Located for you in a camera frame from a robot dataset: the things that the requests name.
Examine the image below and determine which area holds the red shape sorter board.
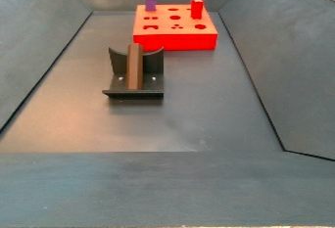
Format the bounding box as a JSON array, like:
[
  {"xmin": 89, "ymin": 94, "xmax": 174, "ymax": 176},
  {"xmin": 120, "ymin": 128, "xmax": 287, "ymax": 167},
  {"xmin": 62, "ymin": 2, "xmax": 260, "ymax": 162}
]
[{"xmin": 132, "ymin": 4, "xmax": 217, "ymax": 51}]

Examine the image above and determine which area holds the red star peg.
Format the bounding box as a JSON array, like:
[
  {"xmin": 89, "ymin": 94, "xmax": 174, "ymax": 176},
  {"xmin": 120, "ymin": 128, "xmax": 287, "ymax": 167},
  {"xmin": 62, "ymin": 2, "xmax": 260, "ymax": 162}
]
[{"xmin": 190, "ymin": 0, "xmax": 204, "ymax": 20}]

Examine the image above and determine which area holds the brown hexagon peg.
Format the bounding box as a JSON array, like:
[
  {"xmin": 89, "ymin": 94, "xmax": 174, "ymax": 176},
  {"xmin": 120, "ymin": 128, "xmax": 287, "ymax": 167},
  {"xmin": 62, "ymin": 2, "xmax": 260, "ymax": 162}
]
[{"xmin": 126, "ymin": 43, "xmax": 142, "ymax": 90}]

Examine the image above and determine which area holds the purple rectangular block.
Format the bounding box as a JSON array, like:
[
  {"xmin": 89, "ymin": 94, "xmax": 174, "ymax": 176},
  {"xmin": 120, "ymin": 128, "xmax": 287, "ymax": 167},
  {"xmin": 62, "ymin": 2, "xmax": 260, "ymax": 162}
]
[{"xmin": 145, "ymin": 0, "xmax": 156, "ymax": 12}]

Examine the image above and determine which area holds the black curved holder stand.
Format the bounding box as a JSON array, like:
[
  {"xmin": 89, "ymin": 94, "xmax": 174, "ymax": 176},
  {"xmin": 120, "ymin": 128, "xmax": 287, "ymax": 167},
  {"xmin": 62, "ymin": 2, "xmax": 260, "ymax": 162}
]
[{"xmin": 101, "ymin": 49, "xmax": 164, "ymax": 99}]

